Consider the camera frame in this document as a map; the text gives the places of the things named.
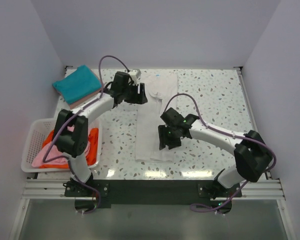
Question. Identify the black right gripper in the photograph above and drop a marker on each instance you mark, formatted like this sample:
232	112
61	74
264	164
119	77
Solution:
164	140

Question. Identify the white plastic basket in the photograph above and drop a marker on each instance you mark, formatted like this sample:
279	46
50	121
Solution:
38	132

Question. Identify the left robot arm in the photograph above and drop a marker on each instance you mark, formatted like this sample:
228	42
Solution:
71	133

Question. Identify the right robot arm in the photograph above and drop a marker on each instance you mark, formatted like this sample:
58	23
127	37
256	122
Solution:
252	157

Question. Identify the folded teal t shirt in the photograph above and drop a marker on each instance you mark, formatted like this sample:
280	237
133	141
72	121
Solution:
79	84

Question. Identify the folded pink t shirt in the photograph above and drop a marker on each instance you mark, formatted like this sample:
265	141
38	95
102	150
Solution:
90	98

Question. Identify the crumpled orange t shirt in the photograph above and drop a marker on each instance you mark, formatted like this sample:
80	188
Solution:
61	163

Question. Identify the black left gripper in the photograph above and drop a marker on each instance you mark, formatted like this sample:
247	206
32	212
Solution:
140	98

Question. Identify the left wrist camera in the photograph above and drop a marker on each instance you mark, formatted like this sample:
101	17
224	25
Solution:
135	75

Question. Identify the white t shirt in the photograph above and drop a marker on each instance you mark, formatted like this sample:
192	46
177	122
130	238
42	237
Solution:
159	89

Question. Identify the aluminium frame rail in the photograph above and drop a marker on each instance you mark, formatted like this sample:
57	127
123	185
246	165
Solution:
261	213

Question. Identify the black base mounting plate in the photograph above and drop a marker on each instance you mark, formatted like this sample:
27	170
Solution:
103	194

